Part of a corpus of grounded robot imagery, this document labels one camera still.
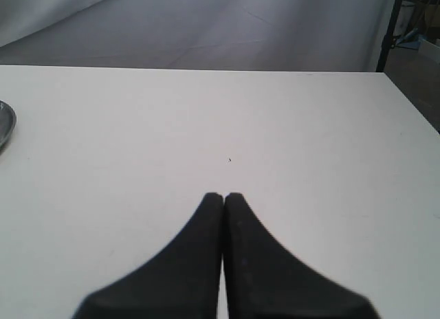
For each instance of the grey backdrop curtain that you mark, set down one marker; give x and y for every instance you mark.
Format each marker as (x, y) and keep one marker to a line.
(266, 35)

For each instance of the black metal frame post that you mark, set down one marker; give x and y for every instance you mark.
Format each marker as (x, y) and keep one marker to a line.
(388, 37)

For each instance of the blue background stand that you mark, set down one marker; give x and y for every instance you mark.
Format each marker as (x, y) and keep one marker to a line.
(411, 40)

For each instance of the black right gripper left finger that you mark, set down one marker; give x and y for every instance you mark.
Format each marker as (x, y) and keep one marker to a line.
(181, 281)

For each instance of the round stainless steel plate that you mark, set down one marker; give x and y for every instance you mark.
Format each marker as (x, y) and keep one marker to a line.
(8, 120)

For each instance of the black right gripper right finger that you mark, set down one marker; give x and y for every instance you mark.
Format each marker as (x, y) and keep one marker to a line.
(264, 280)

